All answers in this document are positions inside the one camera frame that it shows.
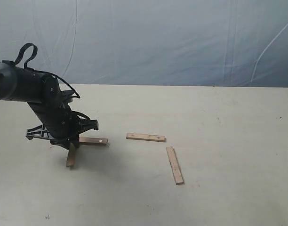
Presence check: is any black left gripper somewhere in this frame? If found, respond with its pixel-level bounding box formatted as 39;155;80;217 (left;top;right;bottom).
26;103;98;150

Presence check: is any wooden stick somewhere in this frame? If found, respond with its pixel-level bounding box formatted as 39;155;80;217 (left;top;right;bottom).
126;133;166;142
166;146;184;185

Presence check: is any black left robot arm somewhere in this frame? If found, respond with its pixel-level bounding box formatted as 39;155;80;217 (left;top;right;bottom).
0;62;99;149

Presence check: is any wood block with white dot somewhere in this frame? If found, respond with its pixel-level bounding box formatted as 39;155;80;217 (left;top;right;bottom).
79;137;108;145

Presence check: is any grey backdrop cloth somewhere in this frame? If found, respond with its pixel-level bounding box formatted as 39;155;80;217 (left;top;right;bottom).
0;0;288;87

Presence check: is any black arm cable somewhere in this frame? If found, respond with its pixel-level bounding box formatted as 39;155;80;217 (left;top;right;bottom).
16;42;81;99

